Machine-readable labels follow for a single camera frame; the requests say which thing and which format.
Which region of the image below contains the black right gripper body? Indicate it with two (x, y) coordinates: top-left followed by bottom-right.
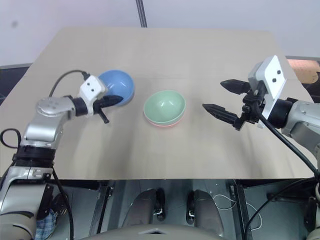
(240, 87), (266, 130)

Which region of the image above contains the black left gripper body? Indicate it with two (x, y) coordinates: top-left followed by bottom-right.
(92, 97), (106, 115)

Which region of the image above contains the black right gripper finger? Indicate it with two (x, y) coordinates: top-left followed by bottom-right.
(219, 78), (251, 96)
(202, 103), (245, 132)

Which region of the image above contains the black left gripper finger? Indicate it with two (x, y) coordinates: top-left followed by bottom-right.
(100, 94), (124, 107)
(98, 109), (110, 125)

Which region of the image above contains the blue bowl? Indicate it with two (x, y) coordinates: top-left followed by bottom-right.
(96, 69), (136, 108)

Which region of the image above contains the green bowl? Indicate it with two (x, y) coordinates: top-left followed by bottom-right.
(143, 90), (187, 124)

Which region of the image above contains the pink bowl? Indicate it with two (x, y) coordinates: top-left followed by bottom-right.
(145, 115), (185, 129)

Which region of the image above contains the orange pegboard panel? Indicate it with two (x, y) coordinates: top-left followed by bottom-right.
(286, 58), (320, 85)

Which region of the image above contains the dark vertical pole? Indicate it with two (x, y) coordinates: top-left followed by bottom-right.
(135, 0), (148, 28)

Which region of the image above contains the grey robot left leg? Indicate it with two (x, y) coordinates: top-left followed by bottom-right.
(121, 188), (166, 234)

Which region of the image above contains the grey robot leg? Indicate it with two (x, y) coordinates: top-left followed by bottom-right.
(186, 189), (225, 237)
(121, 188), (166, 234)

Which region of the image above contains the grey robot right leg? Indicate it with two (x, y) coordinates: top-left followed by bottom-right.
(186, 189), (225, 237)

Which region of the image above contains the blue checked cloth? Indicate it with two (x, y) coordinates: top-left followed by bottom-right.
(34, 209), (56, 240)

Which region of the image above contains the grey robot torso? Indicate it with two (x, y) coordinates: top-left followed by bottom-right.
(86, 223), (227, 240)

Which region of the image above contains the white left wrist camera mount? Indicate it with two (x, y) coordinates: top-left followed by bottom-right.
(79, 74), (107, 116)

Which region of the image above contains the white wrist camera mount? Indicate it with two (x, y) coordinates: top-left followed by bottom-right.
(247, 55), (287, 119)
(79, 74), (107, 116)

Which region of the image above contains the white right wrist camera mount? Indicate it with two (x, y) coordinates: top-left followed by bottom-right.
(247, 55), (287, 119)

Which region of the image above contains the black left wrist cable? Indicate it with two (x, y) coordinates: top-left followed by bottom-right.
(48, 70), (91, 97)

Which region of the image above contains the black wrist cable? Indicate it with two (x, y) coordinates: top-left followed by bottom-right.
(48, 70), (91, 97)
(251, 104), (320, 180)

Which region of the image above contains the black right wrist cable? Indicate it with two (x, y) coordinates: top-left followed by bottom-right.
(251, 104), (320, 180)

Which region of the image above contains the black left arm loop cable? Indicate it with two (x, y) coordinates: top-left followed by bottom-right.
(0, 128), (23, 149)

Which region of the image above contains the black left body cable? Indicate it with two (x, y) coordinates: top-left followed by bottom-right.
(51, 168), (75, 240)

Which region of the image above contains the black body cable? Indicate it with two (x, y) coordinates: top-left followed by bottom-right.
(245, 176), (320, 240)
(51, 168), (75, 240)

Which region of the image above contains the thin white wire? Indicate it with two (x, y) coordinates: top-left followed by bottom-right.
(212, 194), (263, 230)

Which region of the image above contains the black right body cable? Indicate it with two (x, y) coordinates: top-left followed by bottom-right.
(245, 176), (320, 240)

